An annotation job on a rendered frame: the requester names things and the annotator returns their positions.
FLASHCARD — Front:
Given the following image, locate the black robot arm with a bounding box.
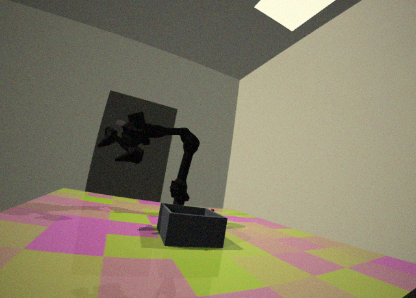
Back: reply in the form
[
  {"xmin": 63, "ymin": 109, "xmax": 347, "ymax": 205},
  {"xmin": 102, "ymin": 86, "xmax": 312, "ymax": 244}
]
[{"xmin": 121, "ymin": 111, "xmax": 200, "ymax": 206}]

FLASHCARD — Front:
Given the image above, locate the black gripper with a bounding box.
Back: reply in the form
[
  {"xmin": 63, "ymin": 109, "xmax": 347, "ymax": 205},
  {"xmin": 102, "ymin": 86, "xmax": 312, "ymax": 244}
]
[{"xmin": 97, "ymin": 126, "xmax": 144, "ymax": 164}]

